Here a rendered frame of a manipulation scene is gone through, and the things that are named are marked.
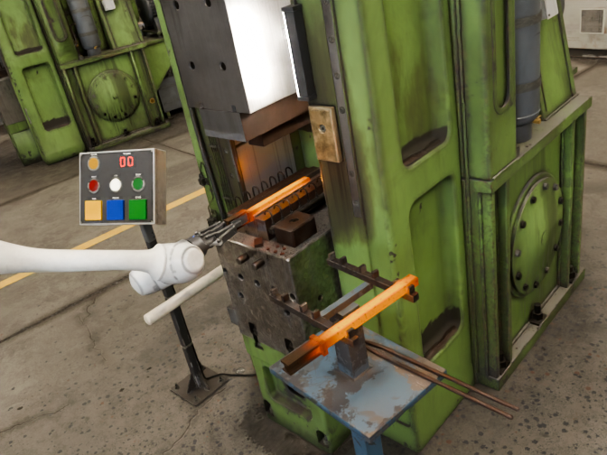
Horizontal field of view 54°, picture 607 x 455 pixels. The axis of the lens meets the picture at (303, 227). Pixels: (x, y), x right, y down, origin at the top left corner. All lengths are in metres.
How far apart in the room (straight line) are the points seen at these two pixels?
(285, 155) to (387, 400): 1.15
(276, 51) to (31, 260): 0.91
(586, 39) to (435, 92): 5.18
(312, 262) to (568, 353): 1.34
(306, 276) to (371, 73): 0.70
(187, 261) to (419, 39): 0.97
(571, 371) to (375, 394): 1.34
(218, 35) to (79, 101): 5.05
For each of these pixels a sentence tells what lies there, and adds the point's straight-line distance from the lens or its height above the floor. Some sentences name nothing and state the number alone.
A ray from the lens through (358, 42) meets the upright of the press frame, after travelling 1.65.
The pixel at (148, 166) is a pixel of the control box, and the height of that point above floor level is 1.14.
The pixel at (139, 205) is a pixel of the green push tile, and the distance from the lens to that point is 2.28.
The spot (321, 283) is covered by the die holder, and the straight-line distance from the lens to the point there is 2.03.
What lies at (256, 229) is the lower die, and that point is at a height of 0.95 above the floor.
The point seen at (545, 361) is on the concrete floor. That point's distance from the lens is 2.81.
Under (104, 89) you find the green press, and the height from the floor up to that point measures 0.60.
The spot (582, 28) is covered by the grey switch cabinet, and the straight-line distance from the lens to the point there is 7.10.
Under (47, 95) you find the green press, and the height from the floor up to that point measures 0.68.
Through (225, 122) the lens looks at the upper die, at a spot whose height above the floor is 1.33.
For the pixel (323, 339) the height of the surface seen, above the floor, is 1.02.
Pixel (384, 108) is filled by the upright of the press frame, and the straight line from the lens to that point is 1.71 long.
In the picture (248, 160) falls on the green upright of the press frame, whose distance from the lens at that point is 2.24.
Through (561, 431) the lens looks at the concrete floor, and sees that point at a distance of 2.54.
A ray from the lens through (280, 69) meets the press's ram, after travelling 1.88.
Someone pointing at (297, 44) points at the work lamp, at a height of 1.54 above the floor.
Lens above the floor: 1.86
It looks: 27 degrees down
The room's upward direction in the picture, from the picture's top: 11 degrees counter-clockwise
